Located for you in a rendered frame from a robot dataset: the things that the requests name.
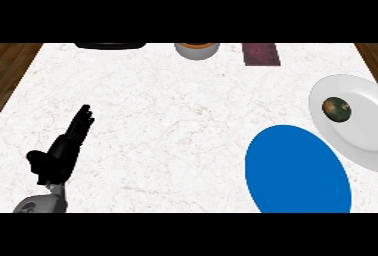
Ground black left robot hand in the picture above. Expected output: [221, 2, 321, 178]
[24, 104, 95, 186]

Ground blue plate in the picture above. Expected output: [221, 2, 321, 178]
[243, 124, 352, 214]

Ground dark green squash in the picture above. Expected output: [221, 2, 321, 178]
[320, 96, 352, 123]

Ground white plate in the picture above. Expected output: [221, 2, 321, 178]
[306, 73, 378, 173]

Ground black pan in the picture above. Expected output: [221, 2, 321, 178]
[73, 42, 147, 51]

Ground grey pot with orange rim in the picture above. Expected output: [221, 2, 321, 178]
[172, 42, 221, 62]

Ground maroon box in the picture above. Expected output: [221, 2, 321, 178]
[240, 42, 281, 67]

